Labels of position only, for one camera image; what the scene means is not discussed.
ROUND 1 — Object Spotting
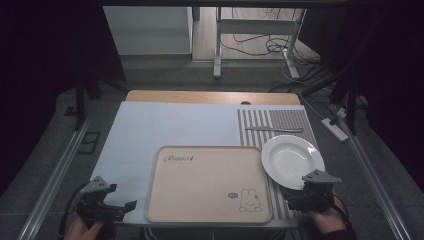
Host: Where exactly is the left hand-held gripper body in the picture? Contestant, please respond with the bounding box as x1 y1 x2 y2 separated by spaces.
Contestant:
76 175 127 223

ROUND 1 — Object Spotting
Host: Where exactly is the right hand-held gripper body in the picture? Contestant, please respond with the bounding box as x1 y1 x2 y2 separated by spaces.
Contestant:
299 168 343 213

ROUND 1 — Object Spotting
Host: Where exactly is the white plate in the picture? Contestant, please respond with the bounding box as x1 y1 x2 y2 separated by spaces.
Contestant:
260 134 326 191

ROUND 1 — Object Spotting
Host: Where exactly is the person's right hand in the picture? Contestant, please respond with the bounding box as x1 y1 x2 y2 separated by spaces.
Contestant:
307 203 348 235

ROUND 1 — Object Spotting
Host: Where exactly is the person's left hand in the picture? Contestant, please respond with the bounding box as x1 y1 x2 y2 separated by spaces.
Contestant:
63 213 105 240

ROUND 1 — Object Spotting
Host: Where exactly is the white power strip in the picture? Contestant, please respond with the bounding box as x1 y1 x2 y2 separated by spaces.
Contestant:
321 117 350 142

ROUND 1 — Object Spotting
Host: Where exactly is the silver table knife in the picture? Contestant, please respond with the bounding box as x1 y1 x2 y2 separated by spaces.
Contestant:
244 125 304 134

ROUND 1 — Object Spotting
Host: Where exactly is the beige tray with rabbit print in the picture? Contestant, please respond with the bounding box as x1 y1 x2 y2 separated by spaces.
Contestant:
144 145 274 224

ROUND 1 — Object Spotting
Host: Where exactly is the striped placemat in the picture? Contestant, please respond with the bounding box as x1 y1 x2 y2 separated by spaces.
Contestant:
236 108 320 221

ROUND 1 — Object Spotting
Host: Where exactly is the light blue board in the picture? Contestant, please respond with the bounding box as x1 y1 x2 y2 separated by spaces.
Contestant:
89 101 310 230

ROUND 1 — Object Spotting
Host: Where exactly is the black stand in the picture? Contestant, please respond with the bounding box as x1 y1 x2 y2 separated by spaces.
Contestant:
329 63 361 136
73 68 128 132

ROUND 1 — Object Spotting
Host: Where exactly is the wooden table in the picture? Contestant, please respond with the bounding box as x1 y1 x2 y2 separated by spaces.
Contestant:
125 89 302 106

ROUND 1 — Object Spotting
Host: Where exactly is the white cabinet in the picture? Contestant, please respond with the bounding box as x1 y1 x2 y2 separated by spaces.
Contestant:
102 6 195 57

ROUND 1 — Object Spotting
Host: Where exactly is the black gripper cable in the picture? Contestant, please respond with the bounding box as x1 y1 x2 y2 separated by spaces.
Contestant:
58 184 88 238
331 193 353 231

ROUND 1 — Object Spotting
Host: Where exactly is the aluminium rail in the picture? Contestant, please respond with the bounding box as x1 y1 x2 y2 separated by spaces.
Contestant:
338 114 412 240
17 111 96 240

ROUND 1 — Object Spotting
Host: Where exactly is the tangle of floor cables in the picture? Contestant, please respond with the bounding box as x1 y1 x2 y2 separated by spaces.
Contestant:
220 7 334 98

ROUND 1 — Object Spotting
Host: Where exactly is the white desk frame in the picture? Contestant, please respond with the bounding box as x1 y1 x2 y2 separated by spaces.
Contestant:
212 7 307 80

